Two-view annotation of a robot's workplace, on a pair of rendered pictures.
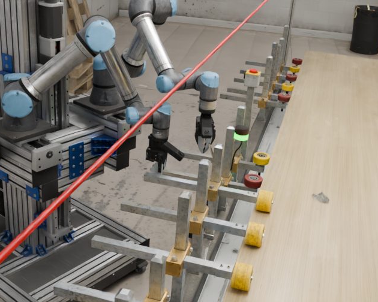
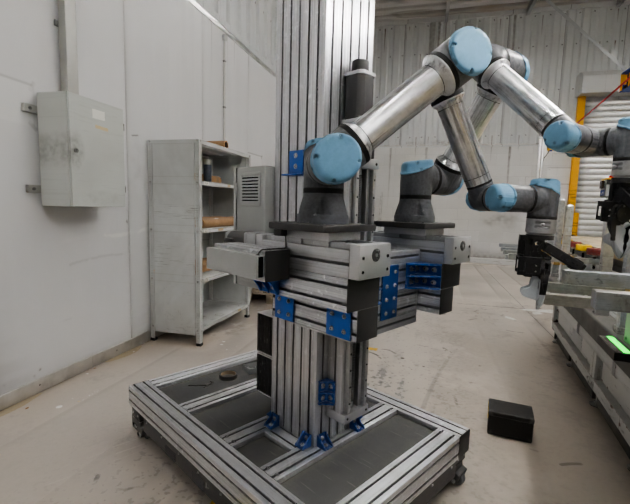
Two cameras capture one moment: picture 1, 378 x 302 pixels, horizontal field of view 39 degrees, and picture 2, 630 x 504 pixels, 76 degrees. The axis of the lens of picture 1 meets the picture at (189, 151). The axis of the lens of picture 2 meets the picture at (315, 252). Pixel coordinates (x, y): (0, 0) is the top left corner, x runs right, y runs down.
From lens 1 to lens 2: 1.45 m
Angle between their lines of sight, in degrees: 20
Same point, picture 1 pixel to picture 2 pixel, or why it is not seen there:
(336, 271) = not seen: outside the picture
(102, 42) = (475, 56)
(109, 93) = (425, 206)
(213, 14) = not seen: hidden behind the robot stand
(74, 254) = (371, 450)
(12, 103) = (332, 153)
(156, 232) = not seen: hidden behind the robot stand
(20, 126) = (327, 215)
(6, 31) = (297, 121)
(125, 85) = (479, 160)
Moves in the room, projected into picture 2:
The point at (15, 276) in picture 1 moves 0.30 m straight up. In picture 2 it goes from (293, 482) to (295, 392)
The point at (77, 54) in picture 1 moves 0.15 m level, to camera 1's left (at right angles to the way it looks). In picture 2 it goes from (433, 80) to (371, 81)
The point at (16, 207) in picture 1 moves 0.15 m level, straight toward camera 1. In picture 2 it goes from (290, 374) to (297, 392)
